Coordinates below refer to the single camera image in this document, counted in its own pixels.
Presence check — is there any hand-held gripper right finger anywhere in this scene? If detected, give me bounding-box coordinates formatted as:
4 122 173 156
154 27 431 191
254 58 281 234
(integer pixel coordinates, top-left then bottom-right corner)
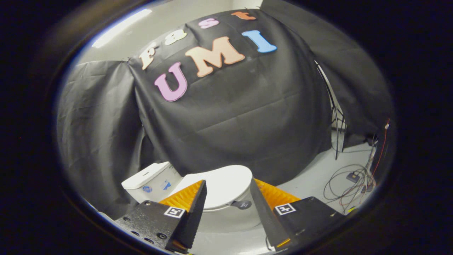
250 178 346 252

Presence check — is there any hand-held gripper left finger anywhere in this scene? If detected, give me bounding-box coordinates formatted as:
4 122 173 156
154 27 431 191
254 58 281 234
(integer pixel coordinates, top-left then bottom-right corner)
114 179 208 254

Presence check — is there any white toilet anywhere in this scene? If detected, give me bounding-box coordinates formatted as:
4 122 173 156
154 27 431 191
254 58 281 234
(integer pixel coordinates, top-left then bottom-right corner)
121 161 264 234

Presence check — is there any black backdrop cloth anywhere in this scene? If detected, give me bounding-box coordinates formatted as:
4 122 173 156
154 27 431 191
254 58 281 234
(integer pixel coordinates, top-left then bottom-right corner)
57 0 393 218

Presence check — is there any black tripod stand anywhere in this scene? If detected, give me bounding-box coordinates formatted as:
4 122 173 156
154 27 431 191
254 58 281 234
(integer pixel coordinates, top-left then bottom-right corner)
314 59 345 160

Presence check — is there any tangle of floor cables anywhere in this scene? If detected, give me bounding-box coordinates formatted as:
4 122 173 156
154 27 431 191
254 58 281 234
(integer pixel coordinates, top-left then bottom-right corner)
324 142 377 213

